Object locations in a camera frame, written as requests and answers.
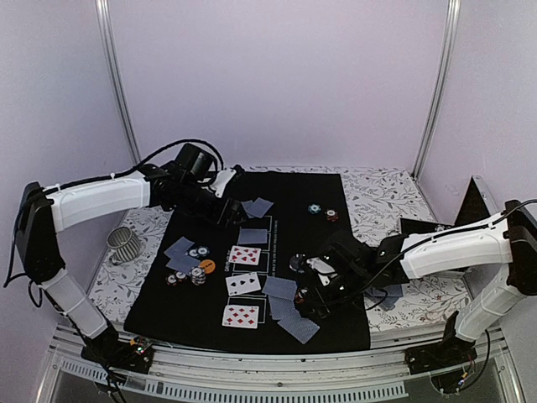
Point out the orange chip pair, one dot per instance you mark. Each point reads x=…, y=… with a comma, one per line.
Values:
x=175, y=278

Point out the nine of diamonds card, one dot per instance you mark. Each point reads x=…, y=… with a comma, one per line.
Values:
x=240, y=316

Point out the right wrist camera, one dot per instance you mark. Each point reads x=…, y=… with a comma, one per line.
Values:
x=323, y=270

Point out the spread teal poker chips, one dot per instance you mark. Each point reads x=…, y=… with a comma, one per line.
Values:
x=198, y=252

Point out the black poker felt mat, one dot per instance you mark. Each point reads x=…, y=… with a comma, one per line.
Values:
x=307, y=212

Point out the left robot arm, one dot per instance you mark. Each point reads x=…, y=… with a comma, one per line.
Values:
x=194, y=183

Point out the three of spades card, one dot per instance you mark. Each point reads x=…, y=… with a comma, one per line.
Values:
x=242, y=284

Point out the blue card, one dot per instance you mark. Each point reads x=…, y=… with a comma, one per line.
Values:
x=246, y=206
x=181, y=246

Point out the teal chip stack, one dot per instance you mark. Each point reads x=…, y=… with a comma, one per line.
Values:
x=314, y=208

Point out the striped metal cup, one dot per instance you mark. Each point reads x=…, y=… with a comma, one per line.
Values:
x=124, y=244

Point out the left aluminium frame post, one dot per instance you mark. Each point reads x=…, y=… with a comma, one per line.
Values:
x=104, y=22

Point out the orange big blind button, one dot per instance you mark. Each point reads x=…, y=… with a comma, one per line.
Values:
x=208, y=266

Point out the front aluminium rail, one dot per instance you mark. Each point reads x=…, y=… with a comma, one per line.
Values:
x=376, y=375

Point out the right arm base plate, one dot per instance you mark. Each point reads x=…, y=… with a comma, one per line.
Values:
x=449, y=351

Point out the aluminium frame post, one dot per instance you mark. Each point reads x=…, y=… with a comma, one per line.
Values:
x=104, y=22
x=447, y=50

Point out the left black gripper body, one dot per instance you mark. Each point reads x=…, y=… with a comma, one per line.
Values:
x=226, y=221

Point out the black dealer button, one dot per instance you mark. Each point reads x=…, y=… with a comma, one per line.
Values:
x=297, y=263

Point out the right aluminium frame post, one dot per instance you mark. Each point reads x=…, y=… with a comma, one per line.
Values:
x=447, y=50

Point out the white chip stack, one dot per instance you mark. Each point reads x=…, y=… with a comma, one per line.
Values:
x=198, y=276

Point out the blue playing card deck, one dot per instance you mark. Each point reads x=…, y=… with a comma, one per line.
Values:
x=384, y=297

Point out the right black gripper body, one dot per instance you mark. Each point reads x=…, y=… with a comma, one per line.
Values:
x=352, y=284

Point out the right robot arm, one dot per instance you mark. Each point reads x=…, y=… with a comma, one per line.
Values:
x=344, y=268

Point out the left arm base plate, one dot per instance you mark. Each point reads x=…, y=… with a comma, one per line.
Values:
x=133, y=356

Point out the nine of hearts card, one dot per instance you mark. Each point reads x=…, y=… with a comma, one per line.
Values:
x=244, y=255

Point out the orange chip stack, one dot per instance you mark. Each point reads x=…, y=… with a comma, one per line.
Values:
x=331, y=215

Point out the aluminium poker case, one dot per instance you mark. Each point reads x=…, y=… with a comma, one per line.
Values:
x=477, y=204

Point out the face down board card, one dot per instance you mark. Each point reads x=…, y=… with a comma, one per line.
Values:
x=252, y=236

